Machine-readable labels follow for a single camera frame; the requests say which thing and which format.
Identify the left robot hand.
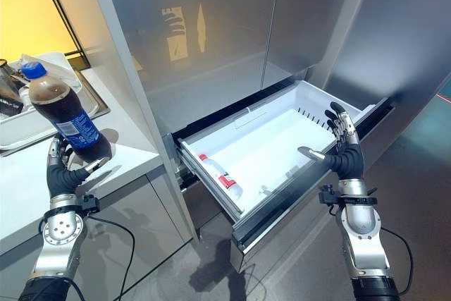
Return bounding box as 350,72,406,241
47,134,111,199

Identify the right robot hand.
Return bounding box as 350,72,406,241
297,102,366,184

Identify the cola bottle blue cap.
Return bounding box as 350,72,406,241
20,61,113,163

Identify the white refrigerator drawer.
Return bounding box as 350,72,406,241
175,80,395,273

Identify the silver refrigerator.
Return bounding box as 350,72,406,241
84,0,451,274

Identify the white kitchen counter cabinet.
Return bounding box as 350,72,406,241
0,68,194,301

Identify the dark pot in sink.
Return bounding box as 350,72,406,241
0,58,26,116

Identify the white bottle red cap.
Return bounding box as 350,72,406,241
198,154,245,202

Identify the black framed window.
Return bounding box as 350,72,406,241
0,0,91,64

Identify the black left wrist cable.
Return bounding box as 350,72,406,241
37,209,136,301

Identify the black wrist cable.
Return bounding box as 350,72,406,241
37,209,136,301
380,226,414,297

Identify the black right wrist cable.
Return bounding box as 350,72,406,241
380,226,414,297

